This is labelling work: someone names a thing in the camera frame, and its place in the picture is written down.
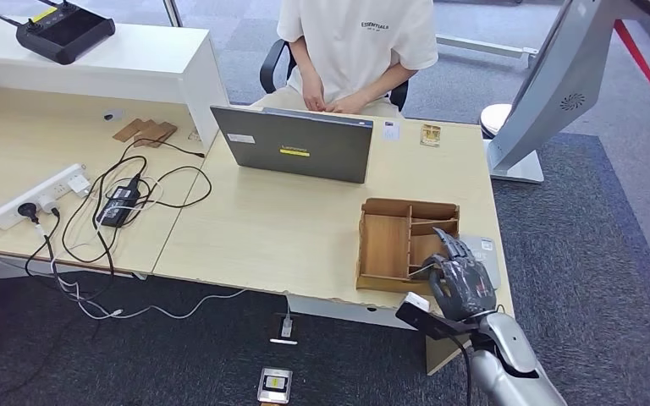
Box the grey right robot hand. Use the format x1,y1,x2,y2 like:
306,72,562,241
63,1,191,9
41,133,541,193
421,227,498,324

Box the person's right hand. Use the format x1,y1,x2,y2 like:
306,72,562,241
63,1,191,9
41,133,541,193
301,75,328,112

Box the person's left hand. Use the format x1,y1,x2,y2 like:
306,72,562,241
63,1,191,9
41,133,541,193
323,92,371,117

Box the wooden compartment tray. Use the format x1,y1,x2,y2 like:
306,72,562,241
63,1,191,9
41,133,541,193
355,197,461,296

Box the grey card reader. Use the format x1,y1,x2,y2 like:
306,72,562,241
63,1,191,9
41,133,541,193
459,236,502,290

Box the person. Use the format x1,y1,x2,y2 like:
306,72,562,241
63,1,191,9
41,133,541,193
251,0,440,118

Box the brown patterned card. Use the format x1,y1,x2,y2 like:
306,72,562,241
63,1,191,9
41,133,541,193
420,123,443,149

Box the black office chair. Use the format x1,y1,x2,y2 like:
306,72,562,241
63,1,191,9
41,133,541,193
259,37,410,112

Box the grey laptop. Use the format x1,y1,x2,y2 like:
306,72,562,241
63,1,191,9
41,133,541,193
210,104,375,185

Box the wooden desk leg panel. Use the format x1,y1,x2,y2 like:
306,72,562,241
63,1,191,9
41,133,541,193
426,336,469,376

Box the white desk beam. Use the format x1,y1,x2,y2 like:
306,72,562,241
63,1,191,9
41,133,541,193
288,294,416,332

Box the round white stool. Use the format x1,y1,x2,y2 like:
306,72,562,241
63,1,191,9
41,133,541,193
480,102,514,140

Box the white metal bar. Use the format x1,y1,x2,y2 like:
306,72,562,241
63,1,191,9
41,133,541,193
437,33,540,62

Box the silver metal pole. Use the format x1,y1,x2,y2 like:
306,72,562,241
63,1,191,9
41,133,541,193
163,0,187,28

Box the white desk shelf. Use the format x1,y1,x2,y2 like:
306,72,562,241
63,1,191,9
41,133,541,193
0,12,231,152

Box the black power brick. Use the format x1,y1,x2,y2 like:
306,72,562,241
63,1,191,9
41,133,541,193
110,184,141,205
96,199,135,228

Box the silver floor socket box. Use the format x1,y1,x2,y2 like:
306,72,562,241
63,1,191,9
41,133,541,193
256,366,294,406

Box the grey kiosk with white base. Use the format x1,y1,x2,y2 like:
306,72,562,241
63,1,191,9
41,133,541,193
482,0,650,184

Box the white charger adapter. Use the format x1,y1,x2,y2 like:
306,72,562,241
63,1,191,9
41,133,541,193
67,173,91,197

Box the black remote controller with antennas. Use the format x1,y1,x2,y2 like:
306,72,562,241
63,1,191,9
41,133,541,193
0,0,117,65

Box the red barrier tape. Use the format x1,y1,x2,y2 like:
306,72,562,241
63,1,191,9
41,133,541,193
614,19,650,127

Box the black power plug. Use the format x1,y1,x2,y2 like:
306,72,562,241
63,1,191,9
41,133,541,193
16,201,41,224

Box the white power strip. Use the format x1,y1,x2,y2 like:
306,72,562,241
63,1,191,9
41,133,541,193
0,162,90,230

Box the black and white wrist camera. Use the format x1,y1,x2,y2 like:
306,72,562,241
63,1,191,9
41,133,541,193
395,292,475,341

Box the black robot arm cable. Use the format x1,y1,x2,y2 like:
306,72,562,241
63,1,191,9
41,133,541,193
448,335,476,406

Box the black looped power cable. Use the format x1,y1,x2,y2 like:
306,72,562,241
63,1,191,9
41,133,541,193
60,137,213,276

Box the white hanging connector cable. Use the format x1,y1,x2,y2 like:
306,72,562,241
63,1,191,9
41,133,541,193
270,297,299,346

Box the white charger cable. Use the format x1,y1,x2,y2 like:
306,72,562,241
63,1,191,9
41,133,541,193
0,221,248,321

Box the black plug cable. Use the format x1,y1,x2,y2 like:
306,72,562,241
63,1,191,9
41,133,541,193
23,212,63,282

